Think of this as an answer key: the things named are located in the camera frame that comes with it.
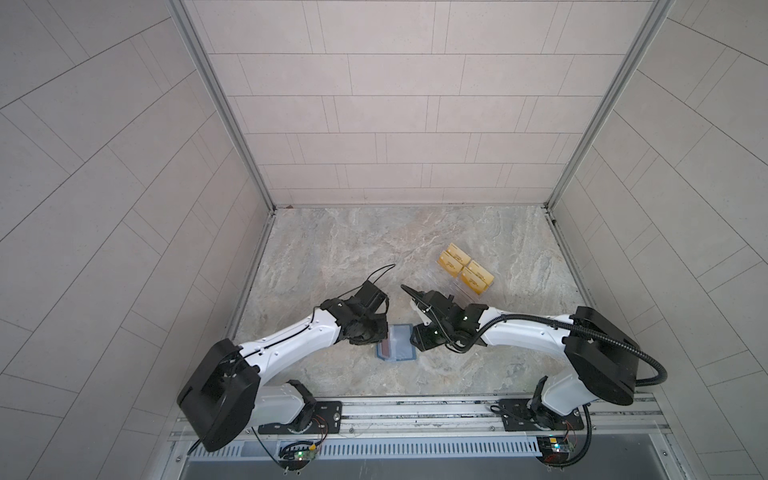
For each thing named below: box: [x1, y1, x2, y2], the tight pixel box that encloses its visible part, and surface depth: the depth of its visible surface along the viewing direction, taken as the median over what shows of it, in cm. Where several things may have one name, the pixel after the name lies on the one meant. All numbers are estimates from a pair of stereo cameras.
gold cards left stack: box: [436, 242, 471, 278], surface depth 94 cm
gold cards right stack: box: [460, 260, 495, 295], surface depth 89 cm
